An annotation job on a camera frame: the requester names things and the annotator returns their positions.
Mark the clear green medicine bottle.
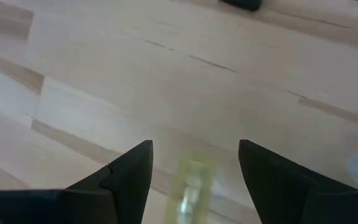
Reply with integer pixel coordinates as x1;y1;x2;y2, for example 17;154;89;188
163;150;218;224

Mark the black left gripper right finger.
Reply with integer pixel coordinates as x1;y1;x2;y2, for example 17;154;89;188
238;139;358;224

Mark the black object at table edge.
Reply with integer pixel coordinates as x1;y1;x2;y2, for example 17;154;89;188
218;0;262;12

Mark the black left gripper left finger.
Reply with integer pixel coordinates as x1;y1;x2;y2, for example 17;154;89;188
0;139;154;224

